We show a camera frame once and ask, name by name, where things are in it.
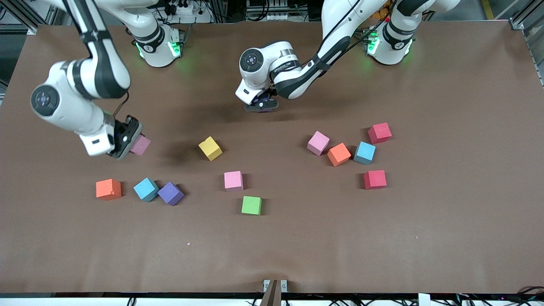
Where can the green foam cube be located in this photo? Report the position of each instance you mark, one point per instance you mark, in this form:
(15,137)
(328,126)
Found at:
(251,205)

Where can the dark purple foam cube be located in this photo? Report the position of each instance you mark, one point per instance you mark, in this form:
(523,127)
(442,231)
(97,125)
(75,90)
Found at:
(263,110)

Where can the red foam cube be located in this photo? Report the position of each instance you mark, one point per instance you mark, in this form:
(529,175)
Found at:
(379,132)
(375,179)

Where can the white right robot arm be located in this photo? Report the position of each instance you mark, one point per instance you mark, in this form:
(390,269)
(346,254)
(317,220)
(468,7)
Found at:
(63,106)

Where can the metal bracket with pole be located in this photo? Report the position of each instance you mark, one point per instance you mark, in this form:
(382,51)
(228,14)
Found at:
(275,291)

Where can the orange foam cube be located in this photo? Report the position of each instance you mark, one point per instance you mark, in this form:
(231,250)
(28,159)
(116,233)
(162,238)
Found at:
(108,189)
(338,154)

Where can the pile of orange objects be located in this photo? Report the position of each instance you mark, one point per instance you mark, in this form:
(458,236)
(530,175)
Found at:
(378,13)

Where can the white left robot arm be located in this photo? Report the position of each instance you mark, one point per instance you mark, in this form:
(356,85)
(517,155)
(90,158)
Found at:
(297,80)

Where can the yellow foam cube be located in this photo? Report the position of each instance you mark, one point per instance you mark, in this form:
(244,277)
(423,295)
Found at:
(210,148)

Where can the light blue foam cube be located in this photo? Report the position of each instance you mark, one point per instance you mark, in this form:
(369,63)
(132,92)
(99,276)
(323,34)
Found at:
(364,153)
(146,189)

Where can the white power strip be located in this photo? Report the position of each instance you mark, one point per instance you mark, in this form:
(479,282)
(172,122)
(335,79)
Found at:
(185,7)

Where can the brown table cover sheet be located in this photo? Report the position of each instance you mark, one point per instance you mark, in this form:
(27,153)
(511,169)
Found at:
(382,238)

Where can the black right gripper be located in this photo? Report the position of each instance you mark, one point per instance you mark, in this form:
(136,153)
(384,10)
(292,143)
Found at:
(123,132)

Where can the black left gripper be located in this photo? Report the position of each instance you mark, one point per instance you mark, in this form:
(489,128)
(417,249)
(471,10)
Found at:
(264,95)

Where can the pink foam cube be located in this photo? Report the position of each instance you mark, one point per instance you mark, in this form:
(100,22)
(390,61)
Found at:
(142,147)
(318,143)
(233,180)

